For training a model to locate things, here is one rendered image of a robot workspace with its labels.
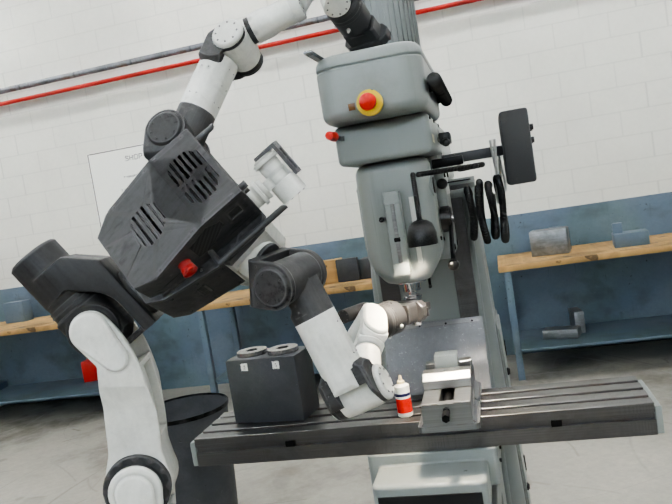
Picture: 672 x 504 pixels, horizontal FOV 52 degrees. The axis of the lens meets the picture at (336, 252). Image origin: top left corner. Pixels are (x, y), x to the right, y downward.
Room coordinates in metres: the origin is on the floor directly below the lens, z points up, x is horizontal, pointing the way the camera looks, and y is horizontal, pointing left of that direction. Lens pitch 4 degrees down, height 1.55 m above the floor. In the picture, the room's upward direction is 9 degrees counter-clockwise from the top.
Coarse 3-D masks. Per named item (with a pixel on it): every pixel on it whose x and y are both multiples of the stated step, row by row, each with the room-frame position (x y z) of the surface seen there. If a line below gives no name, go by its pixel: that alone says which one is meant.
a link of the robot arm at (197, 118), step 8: (184, 104) 1.60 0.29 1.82; (192, 104) 1.60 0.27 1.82; (184, 112) 1.59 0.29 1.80; (192, 112) 1.59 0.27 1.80; (200, 112) 1.60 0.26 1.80; (208, 112) 1.61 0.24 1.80; (192, 120) 1.59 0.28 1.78; (200, 120) 1.59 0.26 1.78; (208, 120) 1.61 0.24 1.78; (192, 128) 1.58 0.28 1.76; (200, 128) 1.59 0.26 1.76
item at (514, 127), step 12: (504, 120) 1.95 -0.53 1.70; (516, 120) 1.95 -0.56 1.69; (528, 120) 1.94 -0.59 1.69; (504, 132) 1.95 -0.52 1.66; (516, 132) 1.95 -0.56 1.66; (528, 132) 1.94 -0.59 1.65; (504, 144) 1.96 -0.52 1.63; (516, 144) 1.95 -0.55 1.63; (528, 144) 1.94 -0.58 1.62; (504, 156) 1.96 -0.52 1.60; (516, 156) 1.95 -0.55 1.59; (528, 156) 1.94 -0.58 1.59; (516, 168) 1.95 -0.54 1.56; (528, 168) 1.94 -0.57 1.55; (516, 180) 1.95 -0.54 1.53; (528, 180) 1.94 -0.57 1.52
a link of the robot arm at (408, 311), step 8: (392, 304) 1.71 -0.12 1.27; (400, 304) 1.73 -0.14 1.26; (408, 304) 1.75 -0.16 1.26; (416, 304) 1.76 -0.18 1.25; (424, 304) 1.76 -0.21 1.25; (400, 312) 1.70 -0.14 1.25; (408, 312) 1.73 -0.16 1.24; (416, 312) 1.76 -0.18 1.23; (424, 312) 1.75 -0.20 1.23; (400, 320) 1.69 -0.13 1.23; (408, 320) 1.73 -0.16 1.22; (416, 320) 1.75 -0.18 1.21; (400, 328) 1.71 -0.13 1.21
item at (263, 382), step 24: (240, 360) 1.94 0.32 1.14; (264, 360) 1.91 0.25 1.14; (288, 360) 1.88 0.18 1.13; (240, 384) 1.94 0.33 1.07; (264, 384) 1.91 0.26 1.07; (288, 384) 1.89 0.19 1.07; (312, 384) 1.96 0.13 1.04; (240, 408) 1.94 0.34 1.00; (264, 408) 1.92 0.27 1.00; (288, 408) 1.89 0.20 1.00; (312, 408) 1.94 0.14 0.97
